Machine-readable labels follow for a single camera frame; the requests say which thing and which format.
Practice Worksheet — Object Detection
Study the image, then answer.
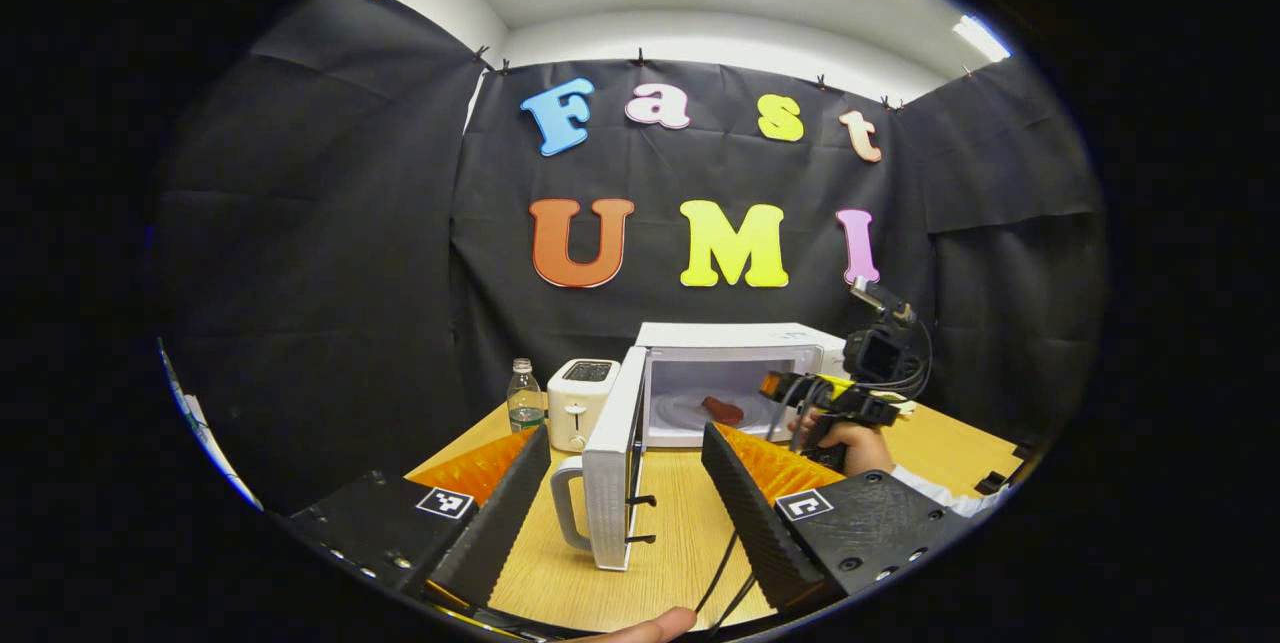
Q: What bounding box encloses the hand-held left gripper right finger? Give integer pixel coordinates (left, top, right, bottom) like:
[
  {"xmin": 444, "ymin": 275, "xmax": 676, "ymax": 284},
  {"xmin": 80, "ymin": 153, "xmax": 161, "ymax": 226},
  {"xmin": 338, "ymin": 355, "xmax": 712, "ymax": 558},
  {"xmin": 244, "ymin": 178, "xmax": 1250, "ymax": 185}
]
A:
[{"xmin": 701, "ymin": 421, "xmax": 973, "ymax": 616}]

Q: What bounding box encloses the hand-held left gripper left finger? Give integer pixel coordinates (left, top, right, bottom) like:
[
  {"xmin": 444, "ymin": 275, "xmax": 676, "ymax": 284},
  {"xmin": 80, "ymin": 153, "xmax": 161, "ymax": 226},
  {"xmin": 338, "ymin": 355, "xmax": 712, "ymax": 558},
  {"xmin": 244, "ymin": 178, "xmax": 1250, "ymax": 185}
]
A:
[{"xmin": 288, "ymin": 423, "xmax": 553, "ymax": 612}]

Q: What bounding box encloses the white microwave oven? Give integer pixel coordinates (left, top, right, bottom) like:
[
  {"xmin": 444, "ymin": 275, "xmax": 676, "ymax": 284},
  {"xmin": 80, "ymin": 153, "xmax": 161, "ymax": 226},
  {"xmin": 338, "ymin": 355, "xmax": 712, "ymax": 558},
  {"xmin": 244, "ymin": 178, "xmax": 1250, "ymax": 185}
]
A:
[{"xmin": 550, "ymin": 322, "xmax": 849, "ymax": 572}]

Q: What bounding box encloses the clear plastic water bottle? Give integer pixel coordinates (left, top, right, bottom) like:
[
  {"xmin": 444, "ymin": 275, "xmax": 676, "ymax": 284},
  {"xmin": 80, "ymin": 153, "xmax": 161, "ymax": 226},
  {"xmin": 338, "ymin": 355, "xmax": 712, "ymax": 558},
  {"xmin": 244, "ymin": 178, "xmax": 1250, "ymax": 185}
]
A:
[{"xmin": 507, "ymin": 358, "xmax": 546, "ymax": 434}]

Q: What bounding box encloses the white toaster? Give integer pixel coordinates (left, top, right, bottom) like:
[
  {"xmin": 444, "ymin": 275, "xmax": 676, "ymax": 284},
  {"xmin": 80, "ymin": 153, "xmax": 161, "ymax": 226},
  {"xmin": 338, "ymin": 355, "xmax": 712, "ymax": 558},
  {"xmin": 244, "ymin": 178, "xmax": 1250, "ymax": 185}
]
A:
[{"xmin": 546, "ymin": 359, "xmax": 622, "ymax": 454}]

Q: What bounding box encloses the white printed sheet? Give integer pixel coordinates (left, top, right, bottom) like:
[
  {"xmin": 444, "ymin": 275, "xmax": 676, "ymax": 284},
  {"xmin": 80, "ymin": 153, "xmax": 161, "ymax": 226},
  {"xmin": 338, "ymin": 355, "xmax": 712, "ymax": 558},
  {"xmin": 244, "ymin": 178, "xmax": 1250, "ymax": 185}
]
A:
[{"xmin": 155, "ymin": 338, "xmax": 263, "ymax": 511}]

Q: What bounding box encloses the small ceiling light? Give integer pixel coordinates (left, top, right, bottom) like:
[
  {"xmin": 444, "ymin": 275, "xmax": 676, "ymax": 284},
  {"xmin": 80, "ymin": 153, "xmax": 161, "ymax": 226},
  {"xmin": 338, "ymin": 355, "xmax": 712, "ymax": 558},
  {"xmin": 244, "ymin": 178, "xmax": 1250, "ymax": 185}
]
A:
[{"xmin": 952, "ymin": 15, "xmax": 1011, "ymax": 62}]

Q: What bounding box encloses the black cable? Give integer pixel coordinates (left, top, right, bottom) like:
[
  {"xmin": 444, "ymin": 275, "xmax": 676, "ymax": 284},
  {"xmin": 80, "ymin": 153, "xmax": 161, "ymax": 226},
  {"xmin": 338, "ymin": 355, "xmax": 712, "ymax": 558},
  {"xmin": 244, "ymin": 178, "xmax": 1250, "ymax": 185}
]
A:
[{"xmin": 693, "ymin": 528, "xmax": 761, "ymax": 636}]

